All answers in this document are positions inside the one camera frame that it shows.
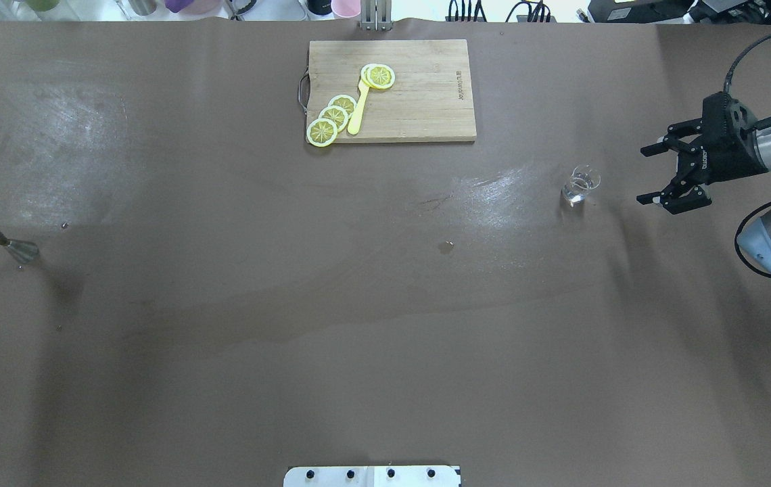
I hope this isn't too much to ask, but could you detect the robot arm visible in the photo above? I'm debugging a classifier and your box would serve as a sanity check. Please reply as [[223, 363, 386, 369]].
[[636, 92, 771, 279]]

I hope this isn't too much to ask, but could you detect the clear glass measuring cup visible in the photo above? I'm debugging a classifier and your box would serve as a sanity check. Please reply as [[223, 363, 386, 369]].
[[561, 164, 601, 208]]

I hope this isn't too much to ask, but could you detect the lemon slice outer end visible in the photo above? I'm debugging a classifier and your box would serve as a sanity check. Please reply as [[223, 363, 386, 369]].
[[306, 118, 340, 147]]

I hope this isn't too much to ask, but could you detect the aluminium frame post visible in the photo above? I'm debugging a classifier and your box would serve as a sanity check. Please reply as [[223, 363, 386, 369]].
[[358, 0, 394, 32]]

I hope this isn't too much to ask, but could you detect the wooden cutting board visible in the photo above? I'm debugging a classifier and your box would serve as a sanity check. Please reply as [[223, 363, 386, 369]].
[[307, 39, 476, 144]]

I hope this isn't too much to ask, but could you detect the lemon slice middle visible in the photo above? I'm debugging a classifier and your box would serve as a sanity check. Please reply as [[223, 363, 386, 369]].
[[319, 105, 351, 132]]

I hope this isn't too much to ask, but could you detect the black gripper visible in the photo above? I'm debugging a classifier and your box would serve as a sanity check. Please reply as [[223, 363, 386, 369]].
[[636, 92, 769, 215]]

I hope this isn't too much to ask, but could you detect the lemon slice on knife tip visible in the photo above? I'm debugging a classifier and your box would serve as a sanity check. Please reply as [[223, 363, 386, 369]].
[[360, 64, 397, 90]]

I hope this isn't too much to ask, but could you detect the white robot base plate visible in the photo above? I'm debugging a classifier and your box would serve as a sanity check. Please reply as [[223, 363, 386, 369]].
[[283, 465, 463, 486]]

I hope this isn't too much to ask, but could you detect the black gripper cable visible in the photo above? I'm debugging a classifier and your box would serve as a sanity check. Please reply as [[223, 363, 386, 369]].
[[724, 32, 771, 95]]

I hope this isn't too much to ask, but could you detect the lemon slice inner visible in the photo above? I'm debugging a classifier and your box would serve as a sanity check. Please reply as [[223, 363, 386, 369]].
[[329, 93, 357, 115]]

